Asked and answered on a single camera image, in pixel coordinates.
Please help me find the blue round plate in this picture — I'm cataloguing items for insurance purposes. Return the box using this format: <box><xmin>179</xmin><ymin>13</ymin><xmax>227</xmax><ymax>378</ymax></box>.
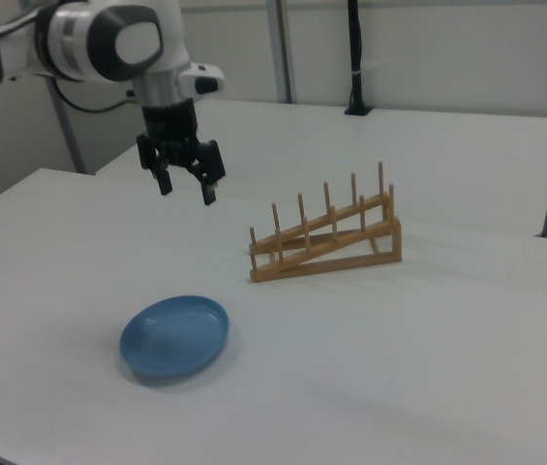
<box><xmin>118</xmin><ymin>294</ymin><xmax>231</xmax><ymax>380</ymax></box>

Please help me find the black pole with white tie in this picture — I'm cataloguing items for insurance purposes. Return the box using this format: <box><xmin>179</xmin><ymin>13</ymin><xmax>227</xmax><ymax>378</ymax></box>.
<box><xmin>344</xmin><ymin>0</ymin><xmax>375</xmax><ymax>116</ymax></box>

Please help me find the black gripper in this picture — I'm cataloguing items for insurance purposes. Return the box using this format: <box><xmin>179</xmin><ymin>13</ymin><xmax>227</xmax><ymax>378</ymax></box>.
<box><xmin>136</xmin><ymin>99</ymin><xmax>228</xmax><ymax>207</ymax></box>

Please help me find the wooden peg plate rack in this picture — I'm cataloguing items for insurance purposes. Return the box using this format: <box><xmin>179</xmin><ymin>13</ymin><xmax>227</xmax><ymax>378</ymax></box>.
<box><xmin>246</xmin><ymin>161</ymin><xmax>404</xmax><ymax>284</ymax></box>

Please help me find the grey partition post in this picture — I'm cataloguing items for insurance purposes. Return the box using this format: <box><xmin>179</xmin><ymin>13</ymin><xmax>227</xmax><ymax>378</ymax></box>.
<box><xmin>44</xmin><ymin>77</ymin><xmax>88</xmax><ymax>174</ymax></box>
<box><xmin>265</xmin><ymin>0</ymin><xmax>299</xmax><ymax>104</ymax></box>

